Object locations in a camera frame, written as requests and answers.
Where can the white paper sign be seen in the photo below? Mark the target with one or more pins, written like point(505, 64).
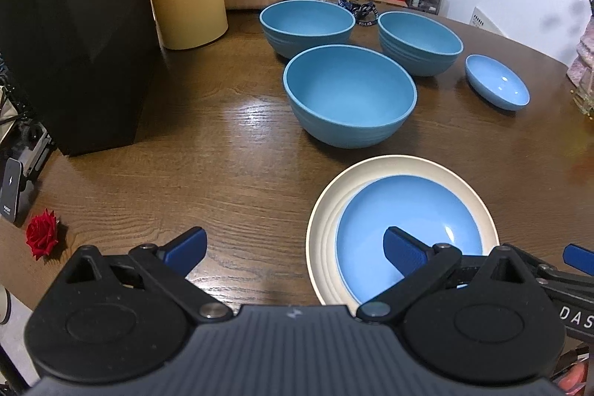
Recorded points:
point(480, 20)

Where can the pink vase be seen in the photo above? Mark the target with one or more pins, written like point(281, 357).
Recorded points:
point(584, 58)

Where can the red rose flower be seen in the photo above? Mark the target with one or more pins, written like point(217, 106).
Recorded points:
point(41, 234)

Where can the blue bowl front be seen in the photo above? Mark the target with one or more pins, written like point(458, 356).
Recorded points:
point(347, 96)

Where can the small blue dish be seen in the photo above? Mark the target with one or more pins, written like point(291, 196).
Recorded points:
point(496, 83)

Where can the black bag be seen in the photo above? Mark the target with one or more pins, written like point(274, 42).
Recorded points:
point(83, 68)

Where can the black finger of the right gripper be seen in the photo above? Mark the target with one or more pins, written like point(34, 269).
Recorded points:
point(580, 258)

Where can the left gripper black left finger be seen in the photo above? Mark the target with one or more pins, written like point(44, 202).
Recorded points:
point(165, 267)

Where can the phone charger stand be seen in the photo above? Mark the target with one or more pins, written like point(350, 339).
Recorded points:
point(22, 160)

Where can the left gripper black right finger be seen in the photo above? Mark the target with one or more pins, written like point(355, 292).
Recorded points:
point(425, 269)

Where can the blue plate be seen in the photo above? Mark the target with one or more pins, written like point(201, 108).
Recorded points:
point(419, 206)

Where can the blue bowl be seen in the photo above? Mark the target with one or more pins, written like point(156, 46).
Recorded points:
point(422, 46)
point(347, 96)
point(293, 26)

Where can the cream plate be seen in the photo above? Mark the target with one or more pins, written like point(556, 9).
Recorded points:
point(325, 217)

